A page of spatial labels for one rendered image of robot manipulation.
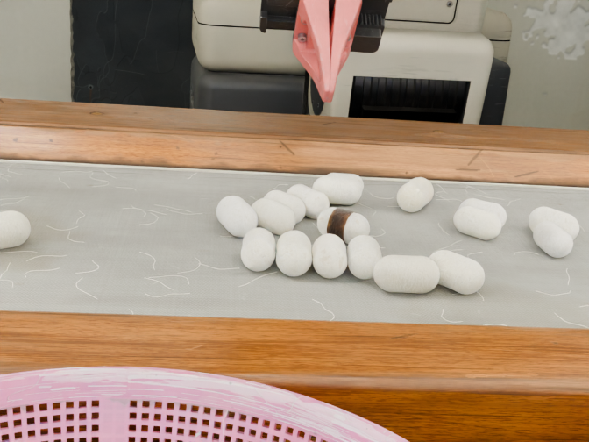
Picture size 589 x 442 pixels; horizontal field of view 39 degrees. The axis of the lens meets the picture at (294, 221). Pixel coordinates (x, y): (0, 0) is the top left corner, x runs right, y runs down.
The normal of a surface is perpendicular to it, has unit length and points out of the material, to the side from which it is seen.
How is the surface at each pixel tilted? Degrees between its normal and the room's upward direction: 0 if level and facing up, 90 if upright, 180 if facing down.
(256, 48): 90
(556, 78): 90
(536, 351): 0
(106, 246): 0
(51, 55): 89
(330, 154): 45
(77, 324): 0
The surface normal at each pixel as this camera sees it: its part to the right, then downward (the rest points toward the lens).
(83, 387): 0.20, 0.09
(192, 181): 0.07, -0.94
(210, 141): 0.11, -0.42
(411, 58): 0.15, 0.48
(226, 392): -0.16, 0.07
